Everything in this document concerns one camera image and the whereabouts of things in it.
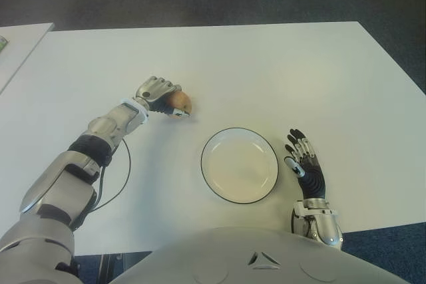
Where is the grey robot torso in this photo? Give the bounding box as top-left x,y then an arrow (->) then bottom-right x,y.
109,225 -> 426,284

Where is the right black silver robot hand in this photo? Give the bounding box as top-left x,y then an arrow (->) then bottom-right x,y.
284,128 -> 326,201

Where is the white plate with black rim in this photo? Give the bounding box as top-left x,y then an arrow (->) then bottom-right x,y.
200,127 -> 280,205

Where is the white side table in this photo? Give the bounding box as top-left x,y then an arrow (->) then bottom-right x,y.
0,23 -> 55,95

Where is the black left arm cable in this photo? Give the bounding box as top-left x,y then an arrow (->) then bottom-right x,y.
79,136 -> 132,221

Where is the yellow red apple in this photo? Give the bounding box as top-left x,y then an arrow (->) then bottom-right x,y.
164,90 -> 194,119

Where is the grey table frame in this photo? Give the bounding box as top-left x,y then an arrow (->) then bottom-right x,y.
73,252 -> 147,284

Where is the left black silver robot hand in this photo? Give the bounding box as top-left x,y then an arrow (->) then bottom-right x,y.
134,76 -> 193,120

